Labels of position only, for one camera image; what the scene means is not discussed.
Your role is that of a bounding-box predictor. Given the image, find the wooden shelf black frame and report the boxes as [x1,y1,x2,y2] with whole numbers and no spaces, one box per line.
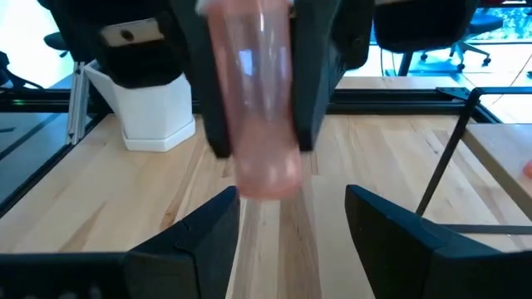
[415,86,532,236]

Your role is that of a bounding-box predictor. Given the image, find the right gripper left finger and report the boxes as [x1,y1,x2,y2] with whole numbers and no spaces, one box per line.
[124,185,241,299]

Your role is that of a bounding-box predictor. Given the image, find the silver metal bracket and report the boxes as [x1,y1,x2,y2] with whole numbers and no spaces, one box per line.
[66,61,91,145]

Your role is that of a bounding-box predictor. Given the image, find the succulent in white hexagonal pot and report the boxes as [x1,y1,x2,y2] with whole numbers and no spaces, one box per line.
[82,60,196,153]

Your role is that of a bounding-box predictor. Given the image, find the black office chair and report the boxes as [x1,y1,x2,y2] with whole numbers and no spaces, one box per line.
[372,0,506,78]
[43,32,70,59]

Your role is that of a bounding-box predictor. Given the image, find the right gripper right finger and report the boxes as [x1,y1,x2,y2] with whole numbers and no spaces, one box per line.
[344,184,500,299]

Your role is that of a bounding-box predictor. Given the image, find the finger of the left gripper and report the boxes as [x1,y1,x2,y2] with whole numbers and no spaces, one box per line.
[289,0,346,153]
[169,0,234,159]

